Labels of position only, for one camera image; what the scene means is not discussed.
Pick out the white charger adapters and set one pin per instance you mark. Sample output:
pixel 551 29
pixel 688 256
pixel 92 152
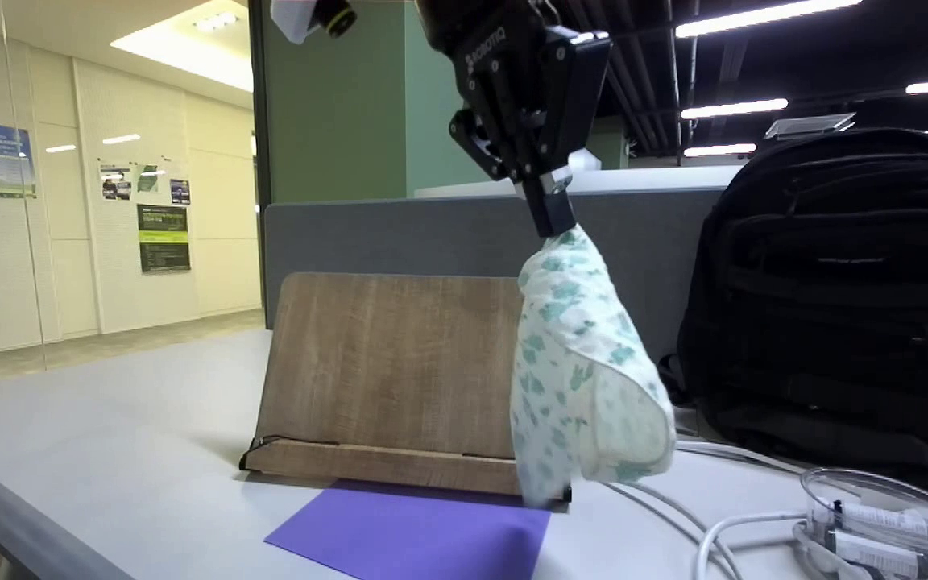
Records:
pixel 864 544

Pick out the purple paper sheet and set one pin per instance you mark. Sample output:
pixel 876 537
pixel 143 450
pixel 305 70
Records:
pixel 377 532

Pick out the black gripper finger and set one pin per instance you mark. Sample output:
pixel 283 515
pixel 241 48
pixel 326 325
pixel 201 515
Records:
pixel 537 209
pixel 558 201

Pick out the gray partition panel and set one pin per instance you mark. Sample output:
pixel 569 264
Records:
pixel 645 224

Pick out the wooden book stand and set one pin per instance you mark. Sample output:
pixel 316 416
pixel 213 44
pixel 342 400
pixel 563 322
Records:
pixel 392 380

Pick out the dark green wall sign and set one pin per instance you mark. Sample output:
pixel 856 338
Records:
pixel 162 239

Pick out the black backpack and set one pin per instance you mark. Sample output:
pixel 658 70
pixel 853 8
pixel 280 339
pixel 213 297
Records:
pixel 807 314

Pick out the white green patterned cloth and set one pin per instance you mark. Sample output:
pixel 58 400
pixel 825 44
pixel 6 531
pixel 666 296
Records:
pixel 584 400

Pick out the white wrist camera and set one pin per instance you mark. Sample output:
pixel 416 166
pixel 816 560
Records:
pixel 301 19

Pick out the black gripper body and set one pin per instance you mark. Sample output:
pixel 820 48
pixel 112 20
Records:
pixel 528 79

